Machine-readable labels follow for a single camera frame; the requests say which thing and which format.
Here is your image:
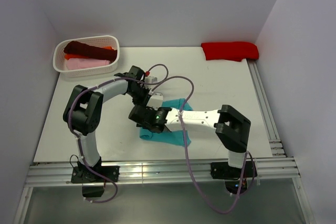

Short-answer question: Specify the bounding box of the teal t shirt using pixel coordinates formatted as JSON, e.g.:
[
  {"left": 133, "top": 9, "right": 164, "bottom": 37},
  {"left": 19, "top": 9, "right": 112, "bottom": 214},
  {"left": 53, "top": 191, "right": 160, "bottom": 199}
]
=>
[{"left": 139, "top": 98, "right": 185, "bottom": 147}]

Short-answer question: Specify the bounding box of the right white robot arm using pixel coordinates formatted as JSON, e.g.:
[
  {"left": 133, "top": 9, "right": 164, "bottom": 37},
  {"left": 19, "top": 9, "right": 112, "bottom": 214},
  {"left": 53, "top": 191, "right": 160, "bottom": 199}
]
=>
[{"left": 129, "top": 105, "right": 251, "bottom": 177}]

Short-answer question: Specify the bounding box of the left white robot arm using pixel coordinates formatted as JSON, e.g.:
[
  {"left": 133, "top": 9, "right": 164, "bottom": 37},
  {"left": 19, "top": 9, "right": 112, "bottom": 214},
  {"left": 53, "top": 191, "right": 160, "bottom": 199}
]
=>
[{"left": 63, "top": 66, "right": 154, "bottom": 182}]

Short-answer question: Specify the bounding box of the white plastic basket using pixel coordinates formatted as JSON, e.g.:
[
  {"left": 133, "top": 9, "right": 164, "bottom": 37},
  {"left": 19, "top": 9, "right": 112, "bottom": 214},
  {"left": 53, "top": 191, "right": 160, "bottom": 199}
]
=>
[{"left": 53, "top": 35, "right": 120, "bottom": 78}]

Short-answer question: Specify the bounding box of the pink rolled shirt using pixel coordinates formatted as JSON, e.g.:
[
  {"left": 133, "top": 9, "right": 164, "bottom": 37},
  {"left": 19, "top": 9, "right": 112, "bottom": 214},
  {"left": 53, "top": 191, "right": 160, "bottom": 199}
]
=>
[{"left": 66, "top": 58, "right": 110, "bottom": 70}]

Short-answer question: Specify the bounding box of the dark red rolled shirt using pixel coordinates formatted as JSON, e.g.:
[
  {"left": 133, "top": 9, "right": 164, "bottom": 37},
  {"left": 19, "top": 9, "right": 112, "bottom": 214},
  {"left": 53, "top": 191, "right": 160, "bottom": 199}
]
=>
[{"left": 64, "top": 41, "right": 118, "bottom": 62}]

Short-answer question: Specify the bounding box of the orange rolled shirt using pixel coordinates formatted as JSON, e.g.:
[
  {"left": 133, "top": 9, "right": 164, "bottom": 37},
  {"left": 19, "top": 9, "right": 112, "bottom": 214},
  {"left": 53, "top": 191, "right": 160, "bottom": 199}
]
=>
[{"left": 64, "top": 46, "right": 114, "bottom": 60}]

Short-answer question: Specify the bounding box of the red folded t shirt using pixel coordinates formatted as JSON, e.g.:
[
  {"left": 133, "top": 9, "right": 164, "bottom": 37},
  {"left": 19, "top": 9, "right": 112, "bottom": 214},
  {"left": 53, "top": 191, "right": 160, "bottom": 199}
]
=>
[{"left": 201, "top": 41, "right": 259, "bottom": 62}]

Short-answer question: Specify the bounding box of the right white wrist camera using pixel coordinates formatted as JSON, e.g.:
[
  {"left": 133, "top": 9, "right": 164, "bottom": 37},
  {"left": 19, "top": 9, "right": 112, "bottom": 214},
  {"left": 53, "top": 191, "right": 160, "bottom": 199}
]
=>
[{"left": 147, "top": 92, "right": 163, "bottom": 110}]

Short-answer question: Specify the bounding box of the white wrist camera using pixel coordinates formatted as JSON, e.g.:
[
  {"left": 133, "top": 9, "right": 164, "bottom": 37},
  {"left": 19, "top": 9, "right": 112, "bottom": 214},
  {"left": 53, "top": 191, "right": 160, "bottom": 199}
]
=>
[
  {"left": 147, "top": 92, "right": 163, "bottom": 110},
  {"left": 144, "top": 76, "right": 157, "bottom": 84}
]

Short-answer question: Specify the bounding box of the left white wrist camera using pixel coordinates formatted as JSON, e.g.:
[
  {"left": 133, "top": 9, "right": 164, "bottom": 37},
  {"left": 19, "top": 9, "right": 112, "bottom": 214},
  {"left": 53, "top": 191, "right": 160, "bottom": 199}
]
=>
[{"left": 144, "top": 76, "right": 157, "bottom": 84}]

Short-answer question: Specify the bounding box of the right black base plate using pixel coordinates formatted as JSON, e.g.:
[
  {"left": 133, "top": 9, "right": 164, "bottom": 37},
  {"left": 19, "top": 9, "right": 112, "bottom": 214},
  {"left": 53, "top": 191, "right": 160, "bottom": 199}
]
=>
[{"left": 211, "top": 161, "right": 258, "bottom": 195}]

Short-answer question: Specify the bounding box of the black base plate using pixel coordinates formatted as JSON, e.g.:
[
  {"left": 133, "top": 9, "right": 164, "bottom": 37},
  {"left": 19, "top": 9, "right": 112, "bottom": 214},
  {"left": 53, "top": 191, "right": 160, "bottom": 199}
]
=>
[
  {"left": 70, "top": 163, "right": 119, "bottom": 199},
  {"left": 211, "top": 161, "right": 258, "bottom": 195}
]

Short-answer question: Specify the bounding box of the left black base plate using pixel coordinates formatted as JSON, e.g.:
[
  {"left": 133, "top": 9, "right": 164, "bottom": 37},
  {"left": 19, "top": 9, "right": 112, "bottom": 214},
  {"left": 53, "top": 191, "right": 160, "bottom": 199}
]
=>
[{"left": 70, "top": 163, "right": 119, "bottom": 199}]

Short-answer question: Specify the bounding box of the aluminium right side rail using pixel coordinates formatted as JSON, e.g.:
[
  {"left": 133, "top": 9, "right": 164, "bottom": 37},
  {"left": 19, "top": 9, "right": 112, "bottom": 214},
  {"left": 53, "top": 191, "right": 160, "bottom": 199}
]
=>
[{"left": 247, "top": 60, "right": 287, "bottom": 158}]

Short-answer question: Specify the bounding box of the aluminium rail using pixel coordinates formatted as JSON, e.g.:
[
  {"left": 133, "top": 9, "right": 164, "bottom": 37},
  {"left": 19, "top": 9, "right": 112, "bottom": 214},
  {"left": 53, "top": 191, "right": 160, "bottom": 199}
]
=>
[
  {"left": 247, "top": 60, "right": 287, "bottom": 158},
  {"left": 14, "top": 157, "right": 315, "bottom": 223}
]

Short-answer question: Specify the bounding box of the aluminium front rail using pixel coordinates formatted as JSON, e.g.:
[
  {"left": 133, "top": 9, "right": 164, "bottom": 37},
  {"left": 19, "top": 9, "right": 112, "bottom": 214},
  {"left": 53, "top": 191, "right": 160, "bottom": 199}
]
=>
[{"left": 14, "top": 157, "right": 315, "bottom": 223}]

